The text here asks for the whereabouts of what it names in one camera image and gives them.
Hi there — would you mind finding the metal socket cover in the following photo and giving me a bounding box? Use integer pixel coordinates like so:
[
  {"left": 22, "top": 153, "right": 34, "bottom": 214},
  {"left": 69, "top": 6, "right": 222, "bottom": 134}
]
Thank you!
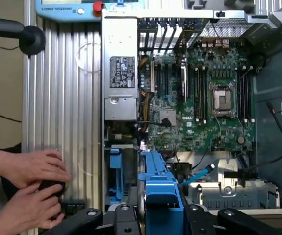
[{"left": 213, "top": 114, "right": 245, "bottom": 132}]

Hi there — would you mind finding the grey power supply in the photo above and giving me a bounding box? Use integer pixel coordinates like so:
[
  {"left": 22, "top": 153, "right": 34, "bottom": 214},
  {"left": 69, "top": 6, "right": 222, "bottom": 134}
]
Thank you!
[{"left": 102, "top": 16, "right": 141, "bottom": 122}]

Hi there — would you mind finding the person's right hand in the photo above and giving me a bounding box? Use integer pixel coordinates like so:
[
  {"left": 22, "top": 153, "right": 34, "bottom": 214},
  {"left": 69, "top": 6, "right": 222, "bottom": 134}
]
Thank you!
[{"left": 5, "top": 183, "right": 66, "bottom": 231}]

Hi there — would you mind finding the blue robot teach pendant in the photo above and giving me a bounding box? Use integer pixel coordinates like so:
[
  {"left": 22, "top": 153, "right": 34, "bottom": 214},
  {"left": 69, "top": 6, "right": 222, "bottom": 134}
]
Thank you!
[{"left": 35, "top": 0, "right": 146, "bottom": 23}]

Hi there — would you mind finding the black wire with angled plug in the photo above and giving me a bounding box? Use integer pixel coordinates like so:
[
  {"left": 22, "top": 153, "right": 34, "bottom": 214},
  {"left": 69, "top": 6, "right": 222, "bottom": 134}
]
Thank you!
[{"left": 137, "top": 117, "right": 173, "bottom": 127}]

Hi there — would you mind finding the green Dell motherboard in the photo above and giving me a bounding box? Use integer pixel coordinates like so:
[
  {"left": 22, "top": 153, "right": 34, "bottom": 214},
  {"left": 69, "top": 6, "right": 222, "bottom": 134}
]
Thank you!
[{"left": 139, "top": 46, "right": 256, "bottom": 152}]

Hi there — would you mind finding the grey metal drive cage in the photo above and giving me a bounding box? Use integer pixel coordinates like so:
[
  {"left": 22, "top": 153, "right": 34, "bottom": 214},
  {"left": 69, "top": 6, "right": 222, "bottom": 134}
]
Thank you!
[{"left": 188, "top": 158, "right": 280, "bottom": 211}]

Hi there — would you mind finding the blue flat data wire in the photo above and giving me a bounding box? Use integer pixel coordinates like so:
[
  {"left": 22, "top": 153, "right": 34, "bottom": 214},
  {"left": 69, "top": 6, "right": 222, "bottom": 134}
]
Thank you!
[{"left": 179, "top": 163, "right": 216, "bottom": 187}]

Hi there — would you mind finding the sleeved yellow black wire bundle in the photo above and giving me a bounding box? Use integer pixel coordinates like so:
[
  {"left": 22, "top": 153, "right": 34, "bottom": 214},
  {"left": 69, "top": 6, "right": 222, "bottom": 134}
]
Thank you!
[{"left": 137, "top": 54, "right": 156, "bottom": 134}]

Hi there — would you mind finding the small black bracket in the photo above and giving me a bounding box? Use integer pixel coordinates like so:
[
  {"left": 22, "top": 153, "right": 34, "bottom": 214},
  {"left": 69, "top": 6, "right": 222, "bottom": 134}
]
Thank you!
[{"left": 58, "top": 198, "right": 86, "bottom": 217}]

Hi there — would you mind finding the white expansion slot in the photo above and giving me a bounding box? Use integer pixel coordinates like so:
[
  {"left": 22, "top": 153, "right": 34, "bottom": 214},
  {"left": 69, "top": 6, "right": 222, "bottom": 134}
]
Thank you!
[{"left": 150, "top": 60, "right": 155, "bottom": 93}]

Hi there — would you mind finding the person's left hand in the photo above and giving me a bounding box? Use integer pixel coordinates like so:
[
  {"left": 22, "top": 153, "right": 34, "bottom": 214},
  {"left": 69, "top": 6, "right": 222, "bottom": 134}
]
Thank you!
[{"left": 0, "top": 149, "right": 72, "bottom": 190}]

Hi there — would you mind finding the black finned plastic bracket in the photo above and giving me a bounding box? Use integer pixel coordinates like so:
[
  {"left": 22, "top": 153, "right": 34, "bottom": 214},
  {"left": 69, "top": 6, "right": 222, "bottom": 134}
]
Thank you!
[{"left": 172, "top": 161, "right": 193, "bottom": 187}]

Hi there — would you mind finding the open grey PC case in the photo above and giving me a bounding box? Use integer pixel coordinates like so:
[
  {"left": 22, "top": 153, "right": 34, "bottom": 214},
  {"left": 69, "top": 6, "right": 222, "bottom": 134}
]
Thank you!
[{"left": 101, "top": 7, "right": 282, "bottom": 221}]

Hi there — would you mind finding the silver chipset heat sink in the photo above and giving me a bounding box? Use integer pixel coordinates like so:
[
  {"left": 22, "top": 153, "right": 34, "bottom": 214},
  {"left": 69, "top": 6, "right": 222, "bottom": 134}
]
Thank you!
[{"left": 159, "top": 110, "right": 177, "bottom": 127}]

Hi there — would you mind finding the thick black cable boot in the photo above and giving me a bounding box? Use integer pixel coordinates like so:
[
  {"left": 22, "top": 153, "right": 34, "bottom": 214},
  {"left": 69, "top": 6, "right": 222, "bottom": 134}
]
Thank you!
[{"left": 0, "top": 16, "right": 46, "bottom": 56}]

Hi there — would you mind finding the black RAM slot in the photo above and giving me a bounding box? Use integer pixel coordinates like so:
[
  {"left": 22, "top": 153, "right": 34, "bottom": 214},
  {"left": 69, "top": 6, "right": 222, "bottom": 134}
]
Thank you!
[
  {"left": 246, "top": 66, "right": 251, "bottom": 123},
  {"left": 241, "top": 66, "right": 247, "bottom": 123},
  {"left": 204, "top": 67, "right": 209, "bottom": 123},
  {"left": 250, "top": 66, "right": 256, "bottom": 123},
  {"left": 237, "top": 66, "right": 243, "bottom": 123},
  {"left": 201, "top": 67, "right": 205, "bottom": 123},
  {"left": 197, "top": 67, "right": 202, "bottom": 123}
]

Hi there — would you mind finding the black cable clip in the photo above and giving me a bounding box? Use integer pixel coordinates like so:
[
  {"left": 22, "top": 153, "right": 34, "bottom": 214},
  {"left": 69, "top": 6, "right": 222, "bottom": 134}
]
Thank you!
[{"left": 223, "top": 170, "right": 259, "bottom": 181}]

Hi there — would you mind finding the black expansion slot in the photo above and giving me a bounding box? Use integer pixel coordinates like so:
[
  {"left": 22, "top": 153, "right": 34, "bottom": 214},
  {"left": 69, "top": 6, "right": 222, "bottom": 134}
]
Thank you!
[
  {"left": 156, "top": 63, "right": 163, "bottom": 98},
  {"left": 163, "top": 63, "right": 170, "bottom": 96}
]

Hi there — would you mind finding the CPU socket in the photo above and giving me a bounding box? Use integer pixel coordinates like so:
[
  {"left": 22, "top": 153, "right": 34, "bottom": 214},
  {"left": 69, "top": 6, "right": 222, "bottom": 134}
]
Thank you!
[{"left": 210, "top": 83, "right": 237, "bottom": 116}]

